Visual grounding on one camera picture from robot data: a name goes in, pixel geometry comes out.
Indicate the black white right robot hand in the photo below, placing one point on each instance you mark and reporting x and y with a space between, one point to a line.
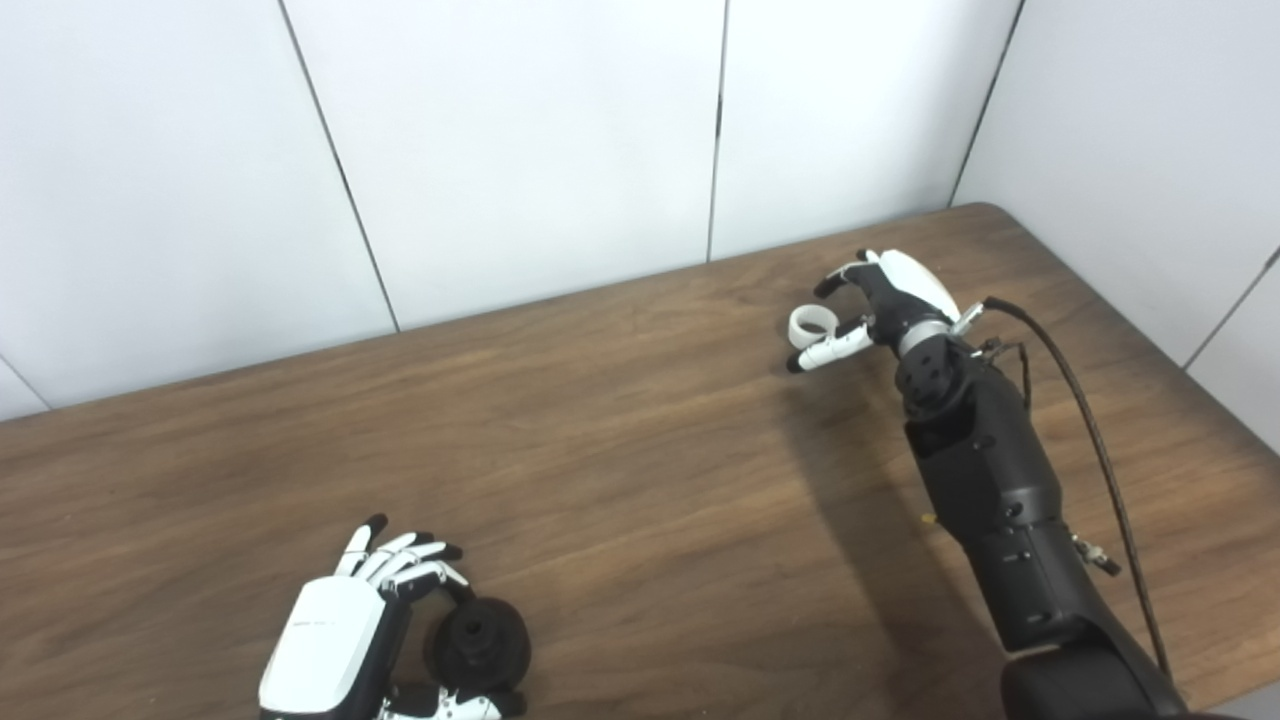
905 295

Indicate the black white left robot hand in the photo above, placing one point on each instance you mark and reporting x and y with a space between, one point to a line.
330 640

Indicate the round black part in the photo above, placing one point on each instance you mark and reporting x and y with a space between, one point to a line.
495 650

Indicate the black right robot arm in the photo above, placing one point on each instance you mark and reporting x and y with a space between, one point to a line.
1000 500

